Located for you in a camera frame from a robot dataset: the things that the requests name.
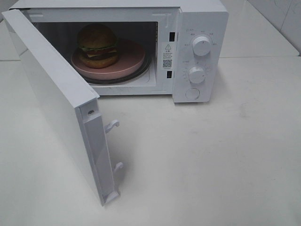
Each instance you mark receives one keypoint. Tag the round white door release button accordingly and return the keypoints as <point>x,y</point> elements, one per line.
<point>192,93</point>

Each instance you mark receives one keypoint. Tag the pink round plate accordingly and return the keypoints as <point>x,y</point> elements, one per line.
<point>130,59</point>

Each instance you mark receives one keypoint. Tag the white microwave door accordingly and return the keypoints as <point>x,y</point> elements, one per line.
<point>69,103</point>

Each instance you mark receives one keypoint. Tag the toy burger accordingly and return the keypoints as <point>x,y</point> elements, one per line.
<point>97,46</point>

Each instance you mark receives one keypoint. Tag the glass microwave turntable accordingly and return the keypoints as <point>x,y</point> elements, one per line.
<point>144,67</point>

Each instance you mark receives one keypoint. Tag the lower white microwave knob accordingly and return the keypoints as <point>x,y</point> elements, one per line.
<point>196,75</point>

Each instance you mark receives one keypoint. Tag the white microwave knob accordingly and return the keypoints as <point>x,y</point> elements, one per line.
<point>196,75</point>
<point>201,45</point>

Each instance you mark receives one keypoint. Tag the white microwave oven body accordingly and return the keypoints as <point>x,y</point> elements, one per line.
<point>165,29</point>

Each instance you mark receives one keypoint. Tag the upper white microwave knob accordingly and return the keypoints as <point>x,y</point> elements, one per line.
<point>201,45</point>

